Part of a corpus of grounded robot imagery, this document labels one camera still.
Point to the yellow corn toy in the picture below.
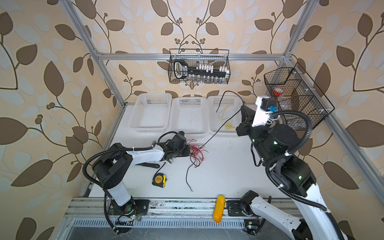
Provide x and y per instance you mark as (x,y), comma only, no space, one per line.
(219,209)

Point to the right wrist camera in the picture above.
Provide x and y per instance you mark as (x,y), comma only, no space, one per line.
(265,106)

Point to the left white plastic basket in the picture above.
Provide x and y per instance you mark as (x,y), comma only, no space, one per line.
(151,112)

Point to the back black wire basket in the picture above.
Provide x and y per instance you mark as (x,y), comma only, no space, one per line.
(216,57)

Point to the side black wire basket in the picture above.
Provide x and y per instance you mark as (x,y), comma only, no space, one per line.
(302,92)

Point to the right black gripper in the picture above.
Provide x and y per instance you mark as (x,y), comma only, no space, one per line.
(249,113)

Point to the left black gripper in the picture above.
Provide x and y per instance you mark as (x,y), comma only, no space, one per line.
(187,150)

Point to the yellow black tape measure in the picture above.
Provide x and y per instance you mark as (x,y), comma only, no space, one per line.
(159,180)

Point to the middle white plastic basket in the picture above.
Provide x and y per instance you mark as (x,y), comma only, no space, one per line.
(190,115)

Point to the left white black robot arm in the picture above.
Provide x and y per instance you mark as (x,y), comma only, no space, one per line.
(108,168)

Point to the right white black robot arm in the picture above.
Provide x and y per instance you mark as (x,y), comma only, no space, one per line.
(276,135)

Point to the white plastic basket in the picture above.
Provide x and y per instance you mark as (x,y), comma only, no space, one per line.
(151,112)
(224,116)
(190,115)

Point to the right white plastic basket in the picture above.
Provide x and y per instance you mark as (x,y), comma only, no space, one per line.
(224,116)

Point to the black socket tool set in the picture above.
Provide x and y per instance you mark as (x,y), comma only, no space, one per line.
(182,71)

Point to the red white item in basket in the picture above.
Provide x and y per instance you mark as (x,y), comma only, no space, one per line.
(278,91)

